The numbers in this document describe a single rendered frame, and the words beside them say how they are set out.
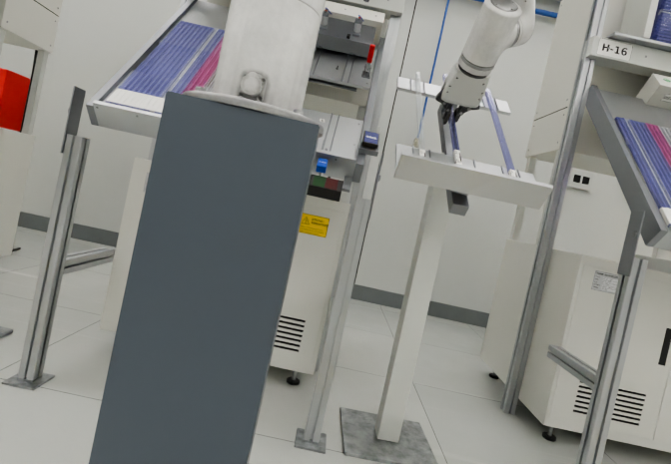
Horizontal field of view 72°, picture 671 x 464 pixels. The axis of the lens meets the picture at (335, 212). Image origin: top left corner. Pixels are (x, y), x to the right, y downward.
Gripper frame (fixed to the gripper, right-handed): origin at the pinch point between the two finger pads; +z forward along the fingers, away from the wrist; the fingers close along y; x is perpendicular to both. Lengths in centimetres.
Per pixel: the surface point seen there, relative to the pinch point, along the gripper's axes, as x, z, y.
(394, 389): 58, 48, -2
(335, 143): 13.1, 6.6, 28.8
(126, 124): 20, 10, 81
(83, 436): 84, 41, 69
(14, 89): 7, 20, 120
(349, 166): 20.8, 5.8, 24.0
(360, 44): -33.4, 5.8, 27.3
